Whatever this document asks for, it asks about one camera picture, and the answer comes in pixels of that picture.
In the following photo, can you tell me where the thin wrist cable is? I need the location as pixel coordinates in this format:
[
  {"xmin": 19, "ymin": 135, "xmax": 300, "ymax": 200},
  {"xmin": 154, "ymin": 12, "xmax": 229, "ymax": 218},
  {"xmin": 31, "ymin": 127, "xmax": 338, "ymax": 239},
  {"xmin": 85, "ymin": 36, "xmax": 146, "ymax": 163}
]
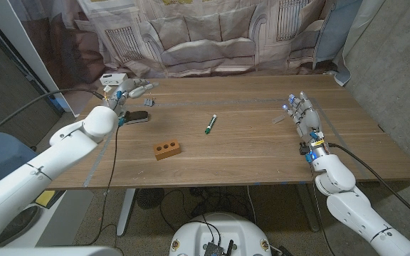
[
  {"xmin": 310, "ymin": 170, "xmax": 337, "ymax": 256},
  {"xmin": 83, "ymin": 117, "xmax": 121, "ymax": 247}
]

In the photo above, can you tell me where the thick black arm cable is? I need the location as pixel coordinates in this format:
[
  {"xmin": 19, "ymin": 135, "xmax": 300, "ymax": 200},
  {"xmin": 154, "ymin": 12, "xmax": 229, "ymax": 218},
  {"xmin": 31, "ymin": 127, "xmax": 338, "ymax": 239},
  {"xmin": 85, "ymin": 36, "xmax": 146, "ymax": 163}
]
[
  {"xmin": 0, "ymin": 88, "xmax": 106, "ymax": 146},
  {"xmin": 327, "ymin": 142, "xmax": 410, "ymax": 230}
]

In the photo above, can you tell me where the white upright panel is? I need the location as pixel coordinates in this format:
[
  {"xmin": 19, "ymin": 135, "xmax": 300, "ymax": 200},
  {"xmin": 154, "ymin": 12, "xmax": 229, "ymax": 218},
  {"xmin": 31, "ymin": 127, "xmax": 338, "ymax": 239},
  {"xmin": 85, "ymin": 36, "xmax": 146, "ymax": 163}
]
[{"xmin": 0, "ymin": 0, "xmax": 82, "ymax": 117}]

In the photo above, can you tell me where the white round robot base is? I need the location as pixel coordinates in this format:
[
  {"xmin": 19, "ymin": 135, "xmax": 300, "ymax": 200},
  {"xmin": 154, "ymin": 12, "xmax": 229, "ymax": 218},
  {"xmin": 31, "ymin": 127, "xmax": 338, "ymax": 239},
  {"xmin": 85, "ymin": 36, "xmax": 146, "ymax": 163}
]
[{"xmin": 169, "ymin": 212, "xmax": 273, "ymax": 256}]

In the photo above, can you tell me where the thin right wrist cable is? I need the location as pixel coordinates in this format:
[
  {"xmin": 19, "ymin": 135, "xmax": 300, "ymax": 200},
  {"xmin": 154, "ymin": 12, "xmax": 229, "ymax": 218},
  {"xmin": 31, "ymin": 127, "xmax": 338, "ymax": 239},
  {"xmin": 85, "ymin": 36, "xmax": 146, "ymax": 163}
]
[{"xmin": 310, "ymin": 170, "xmax": 337, "ymax": 256}]

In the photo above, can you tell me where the white floor platform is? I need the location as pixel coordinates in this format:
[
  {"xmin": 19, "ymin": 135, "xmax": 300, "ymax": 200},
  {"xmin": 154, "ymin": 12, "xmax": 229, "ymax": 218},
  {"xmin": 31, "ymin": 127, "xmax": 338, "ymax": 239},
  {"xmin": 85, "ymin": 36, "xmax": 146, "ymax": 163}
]
[{"xmin": 30, "ymin": 190, "xmax": 95, "ymax": 247}]

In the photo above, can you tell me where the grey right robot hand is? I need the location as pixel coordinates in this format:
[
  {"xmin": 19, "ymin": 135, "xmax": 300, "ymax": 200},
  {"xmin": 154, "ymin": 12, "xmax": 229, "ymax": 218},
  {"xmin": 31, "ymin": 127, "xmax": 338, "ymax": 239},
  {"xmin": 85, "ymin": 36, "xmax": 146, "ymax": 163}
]
[{"xmin": 282, "ymin": 91, "xmax": 326, "ymax": 157}]

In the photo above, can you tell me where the thin left wrist cable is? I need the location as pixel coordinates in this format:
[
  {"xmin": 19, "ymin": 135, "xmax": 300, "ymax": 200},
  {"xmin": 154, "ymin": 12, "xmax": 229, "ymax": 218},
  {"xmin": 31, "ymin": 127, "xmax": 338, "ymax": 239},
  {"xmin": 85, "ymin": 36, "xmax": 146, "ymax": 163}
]
[{"xmin": 83, "ymin": 117, "xmax": 121, "ymax": 247}]

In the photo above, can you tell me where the orange block with three holes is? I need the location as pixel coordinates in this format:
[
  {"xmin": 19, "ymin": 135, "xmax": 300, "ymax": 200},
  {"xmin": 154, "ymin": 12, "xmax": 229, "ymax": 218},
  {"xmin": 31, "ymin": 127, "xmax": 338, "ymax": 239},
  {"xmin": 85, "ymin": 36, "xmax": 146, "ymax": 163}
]
[{"xmin": 152, "ymin": 139, "xmax": 182, "ymax": 161}]

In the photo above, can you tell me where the white table leg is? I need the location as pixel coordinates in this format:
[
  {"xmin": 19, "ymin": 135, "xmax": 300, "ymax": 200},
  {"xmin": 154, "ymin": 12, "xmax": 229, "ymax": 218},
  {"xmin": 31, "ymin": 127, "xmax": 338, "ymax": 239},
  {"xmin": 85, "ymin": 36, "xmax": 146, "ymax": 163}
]
[{"xmin": 116, "ymin": 188, "xmax": 137, "ymax": 238}]

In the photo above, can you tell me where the white power strip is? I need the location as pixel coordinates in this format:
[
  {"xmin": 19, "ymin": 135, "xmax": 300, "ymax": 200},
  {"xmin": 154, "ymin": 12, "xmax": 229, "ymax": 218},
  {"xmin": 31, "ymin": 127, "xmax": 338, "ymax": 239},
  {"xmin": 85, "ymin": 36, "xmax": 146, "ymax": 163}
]
[{"xmin": 99, "ymin": 73, "xmax": 130, "ymax": 87}]

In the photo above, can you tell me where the black felt eraser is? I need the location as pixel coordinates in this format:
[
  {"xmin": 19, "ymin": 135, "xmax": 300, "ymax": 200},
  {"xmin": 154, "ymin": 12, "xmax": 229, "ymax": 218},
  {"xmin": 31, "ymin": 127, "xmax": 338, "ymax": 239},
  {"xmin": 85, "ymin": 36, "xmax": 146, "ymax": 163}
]
[{"xmin": 122, "ymin": 110, "xmax": 149, "ymax": 125}]

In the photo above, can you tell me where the black electronics module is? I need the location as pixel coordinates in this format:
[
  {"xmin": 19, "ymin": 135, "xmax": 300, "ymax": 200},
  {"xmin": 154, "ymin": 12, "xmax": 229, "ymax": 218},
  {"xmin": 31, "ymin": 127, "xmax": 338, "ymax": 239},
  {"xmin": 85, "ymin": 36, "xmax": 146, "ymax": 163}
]
[{"xmin": 203, "ymin": 240, "xmax": 235, "ymax": 256}]

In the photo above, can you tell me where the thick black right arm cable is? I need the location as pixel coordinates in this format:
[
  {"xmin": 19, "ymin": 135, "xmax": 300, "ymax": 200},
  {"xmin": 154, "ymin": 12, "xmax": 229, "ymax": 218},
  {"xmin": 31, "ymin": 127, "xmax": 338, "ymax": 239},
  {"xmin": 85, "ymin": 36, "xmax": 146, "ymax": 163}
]
[{"xmin": 327, "ymin": 142, "xmax": 410, "ymax": 230}]

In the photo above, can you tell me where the round black floor fan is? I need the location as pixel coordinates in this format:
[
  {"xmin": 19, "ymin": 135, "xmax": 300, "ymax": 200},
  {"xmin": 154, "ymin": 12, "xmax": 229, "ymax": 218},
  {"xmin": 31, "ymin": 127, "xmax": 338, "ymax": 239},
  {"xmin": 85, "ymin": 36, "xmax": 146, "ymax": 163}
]
[{"xmin": 136, "ymin": 187, "xmax": 166, "ymax": 210}]

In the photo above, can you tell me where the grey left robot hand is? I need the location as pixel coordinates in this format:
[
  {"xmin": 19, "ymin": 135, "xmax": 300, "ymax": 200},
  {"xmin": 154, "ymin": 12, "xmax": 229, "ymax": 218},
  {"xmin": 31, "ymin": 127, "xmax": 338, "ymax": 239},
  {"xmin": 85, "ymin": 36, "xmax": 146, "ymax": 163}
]
[{"xmin": 104, "ymin": 78, "xmax": 159, "ymax": 117}]

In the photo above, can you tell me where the green marker pen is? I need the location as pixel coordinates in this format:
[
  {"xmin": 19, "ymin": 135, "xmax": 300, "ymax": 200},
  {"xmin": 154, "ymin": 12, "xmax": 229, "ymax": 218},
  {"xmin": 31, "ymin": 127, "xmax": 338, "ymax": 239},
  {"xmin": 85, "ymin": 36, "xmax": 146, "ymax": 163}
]
[{"xmin": 204, "ymin": 114, "xmax": 218, "ymax": 135}]

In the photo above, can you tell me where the grey tape rectangle outline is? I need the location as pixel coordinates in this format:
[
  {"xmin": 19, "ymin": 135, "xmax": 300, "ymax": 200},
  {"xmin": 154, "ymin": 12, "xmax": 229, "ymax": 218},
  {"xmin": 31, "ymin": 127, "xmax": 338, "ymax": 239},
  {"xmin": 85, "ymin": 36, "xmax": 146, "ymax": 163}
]
[{"xmin": 83, "ymin": 97, "xmax": 369, "ymax": 188}]

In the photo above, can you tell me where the black floor cable tangle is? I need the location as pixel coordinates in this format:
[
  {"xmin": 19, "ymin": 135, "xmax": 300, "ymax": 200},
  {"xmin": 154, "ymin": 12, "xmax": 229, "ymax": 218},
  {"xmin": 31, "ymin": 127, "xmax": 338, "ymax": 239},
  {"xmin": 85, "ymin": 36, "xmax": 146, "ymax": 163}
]
[{"xmin": 158, "ymin": 186, "xmax": 256, "ymax": 232}]

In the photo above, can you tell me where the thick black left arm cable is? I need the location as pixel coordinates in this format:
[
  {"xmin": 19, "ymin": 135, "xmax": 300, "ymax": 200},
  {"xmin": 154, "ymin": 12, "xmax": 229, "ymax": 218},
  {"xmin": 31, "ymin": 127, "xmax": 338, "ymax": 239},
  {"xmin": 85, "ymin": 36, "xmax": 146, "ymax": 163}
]
[{"xmin": 0, "ymin": 88, "xmax": 106, "ymax": 146}]

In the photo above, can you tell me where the printed sofa backdrop curtain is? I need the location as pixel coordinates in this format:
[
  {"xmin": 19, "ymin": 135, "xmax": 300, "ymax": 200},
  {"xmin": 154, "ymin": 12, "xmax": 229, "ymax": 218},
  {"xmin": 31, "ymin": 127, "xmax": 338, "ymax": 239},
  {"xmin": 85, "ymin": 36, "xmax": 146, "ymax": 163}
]
[{"xmin": 11, "ymin": 0, "xmax": 387, "ymax": 88}]

